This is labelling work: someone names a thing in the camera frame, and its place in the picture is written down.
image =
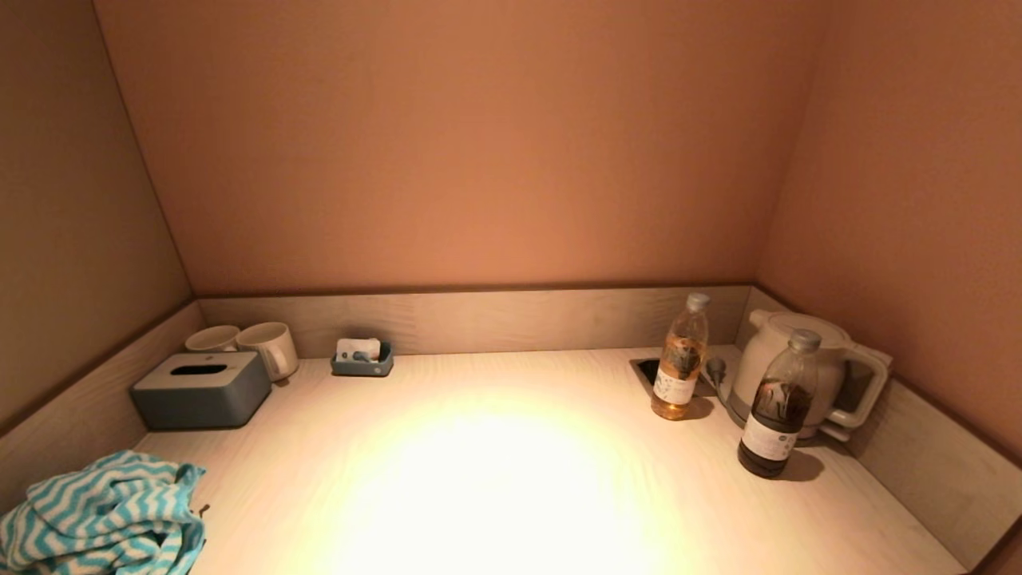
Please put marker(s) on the turquoise white zigzag cloth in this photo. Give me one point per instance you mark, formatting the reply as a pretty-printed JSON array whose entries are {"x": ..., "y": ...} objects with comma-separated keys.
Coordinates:
[{"x": 96, "y": 511}]

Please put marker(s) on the light wood backsplash panel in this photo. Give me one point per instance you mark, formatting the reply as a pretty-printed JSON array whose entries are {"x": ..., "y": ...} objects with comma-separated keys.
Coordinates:
[
  {"x": 80, "y": 399},
  {"x": 495, "y": 319},
  {"x": 942, "y": 471}
]

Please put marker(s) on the black recessed socket box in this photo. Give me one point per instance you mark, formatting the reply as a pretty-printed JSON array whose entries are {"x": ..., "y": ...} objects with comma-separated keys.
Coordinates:
[{"x": 647, "y": 369}]

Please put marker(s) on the white sachet packets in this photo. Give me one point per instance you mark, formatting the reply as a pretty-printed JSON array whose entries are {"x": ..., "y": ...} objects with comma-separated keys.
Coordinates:
[{"x": 355, "y": 349}]

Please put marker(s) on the small grey-blue tray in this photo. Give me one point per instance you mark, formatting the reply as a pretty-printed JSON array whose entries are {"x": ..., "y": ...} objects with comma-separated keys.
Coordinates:
[{"x": 363, "y": 369}]

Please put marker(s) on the amber tea plastic bottle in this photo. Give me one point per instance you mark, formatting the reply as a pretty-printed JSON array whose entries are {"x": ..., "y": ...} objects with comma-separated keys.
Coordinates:
[{"x": 679, "y": 375}]

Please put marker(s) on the white ceramic mug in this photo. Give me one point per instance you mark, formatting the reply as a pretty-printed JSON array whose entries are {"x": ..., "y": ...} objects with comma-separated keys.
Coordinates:
[
  {"x": 209, "y": 340},
  {"x": 270, "y": 345}
]

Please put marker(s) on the white electric kettle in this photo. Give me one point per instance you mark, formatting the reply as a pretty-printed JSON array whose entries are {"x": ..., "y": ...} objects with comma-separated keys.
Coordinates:
[{"x": 762, "y": 359}]

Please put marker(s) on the dark tea plastic bottle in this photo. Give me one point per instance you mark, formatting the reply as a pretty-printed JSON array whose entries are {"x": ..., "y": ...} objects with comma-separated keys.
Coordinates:
[{"x": 776, "y": 423}]

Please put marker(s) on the grey tissue box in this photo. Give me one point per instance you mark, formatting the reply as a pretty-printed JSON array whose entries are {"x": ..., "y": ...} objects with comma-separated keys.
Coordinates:
[{"x": 200, "y": 395}]

